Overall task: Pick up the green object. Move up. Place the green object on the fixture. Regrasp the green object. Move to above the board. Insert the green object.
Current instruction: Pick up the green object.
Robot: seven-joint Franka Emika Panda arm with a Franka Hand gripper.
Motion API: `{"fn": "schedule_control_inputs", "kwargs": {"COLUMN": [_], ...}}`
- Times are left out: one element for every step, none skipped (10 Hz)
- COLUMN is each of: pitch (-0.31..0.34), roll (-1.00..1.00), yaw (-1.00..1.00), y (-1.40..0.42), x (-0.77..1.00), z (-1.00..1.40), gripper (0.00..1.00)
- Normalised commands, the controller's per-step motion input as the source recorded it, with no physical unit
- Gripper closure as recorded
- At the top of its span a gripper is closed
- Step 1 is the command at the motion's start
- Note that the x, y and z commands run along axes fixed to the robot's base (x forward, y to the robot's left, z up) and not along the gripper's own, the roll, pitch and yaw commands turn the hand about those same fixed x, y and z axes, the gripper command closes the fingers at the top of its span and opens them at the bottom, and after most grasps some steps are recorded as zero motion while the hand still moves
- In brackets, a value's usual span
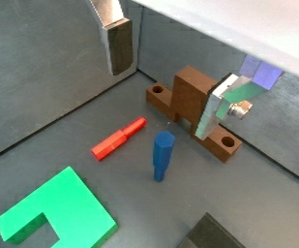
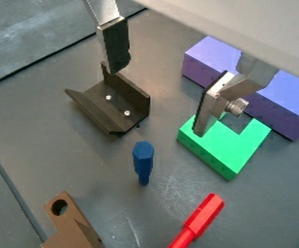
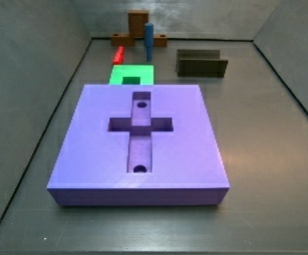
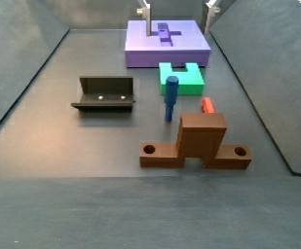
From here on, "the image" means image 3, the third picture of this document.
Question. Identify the green U-shaped block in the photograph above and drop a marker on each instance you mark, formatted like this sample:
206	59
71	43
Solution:
136	71

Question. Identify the purple board with cross slot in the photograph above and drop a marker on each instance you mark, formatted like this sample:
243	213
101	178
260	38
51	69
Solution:
140	148

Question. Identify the red small peg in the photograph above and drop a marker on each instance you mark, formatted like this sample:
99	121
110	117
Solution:
118	56

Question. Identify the blue hexagonal peg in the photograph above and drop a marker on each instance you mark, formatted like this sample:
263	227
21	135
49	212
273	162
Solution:
149	40

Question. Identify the brown T-shaped block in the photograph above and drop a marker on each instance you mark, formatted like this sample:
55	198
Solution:
138	17

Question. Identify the black fixture bracket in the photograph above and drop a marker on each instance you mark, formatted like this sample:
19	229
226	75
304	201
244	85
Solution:
200	63

